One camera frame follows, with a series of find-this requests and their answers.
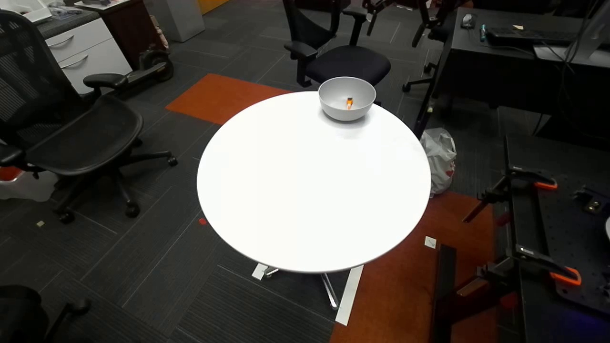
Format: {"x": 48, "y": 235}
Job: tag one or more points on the grey bowl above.
{"x": 336, "y": 93}

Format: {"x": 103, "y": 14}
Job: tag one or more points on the orange marker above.
{"x": 349, "y": 102}

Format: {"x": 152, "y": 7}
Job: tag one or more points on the black cushioned office chair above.
{"x": 348, "y": 62}

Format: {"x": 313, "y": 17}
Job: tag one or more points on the white plastic bag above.
{"x": 441, "y": 159}

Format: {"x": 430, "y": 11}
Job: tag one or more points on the black electric scooter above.
{"x": 150, "y": 66}

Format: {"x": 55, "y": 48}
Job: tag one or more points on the black mesh office chair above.
{"x": 90, "y": 138}

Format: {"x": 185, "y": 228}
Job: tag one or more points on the black orange bar clamp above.
{"x": 533, "y": 269}
{"x": 524, "y": 183}

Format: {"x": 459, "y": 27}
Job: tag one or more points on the computer mouse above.
{"x": 468, "y": 20}

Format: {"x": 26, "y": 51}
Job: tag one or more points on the dark brown wooden cabinet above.
{"x": 131, "y": 28}

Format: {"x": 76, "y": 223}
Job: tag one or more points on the blue marker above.
{"x": 482, "y": 32}

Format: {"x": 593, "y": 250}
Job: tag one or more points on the black desk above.
{"x": 514, "y": 62}

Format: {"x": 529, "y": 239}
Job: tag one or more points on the white drawer cabinet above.
{"x": 88, "y": 52}

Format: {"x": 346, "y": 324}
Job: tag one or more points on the black keyboard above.
{"x": 531, "y": 35}

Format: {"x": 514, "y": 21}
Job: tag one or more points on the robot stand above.
{"x": 562, "y": 247}

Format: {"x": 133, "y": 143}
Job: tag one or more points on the monitor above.
{"x": 584, "y": 40}

